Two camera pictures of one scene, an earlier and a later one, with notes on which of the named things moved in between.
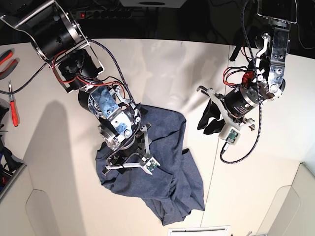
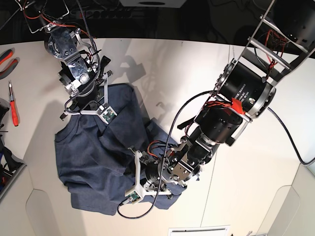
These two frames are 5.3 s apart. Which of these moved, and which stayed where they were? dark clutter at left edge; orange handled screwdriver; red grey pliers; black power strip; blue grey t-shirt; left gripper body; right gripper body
Moved: right gripper body; left gripper body; blue grey t-shirt
Stayed: black power strip; orange handled screwdriver; red grey pliers; dark clutter at left edge
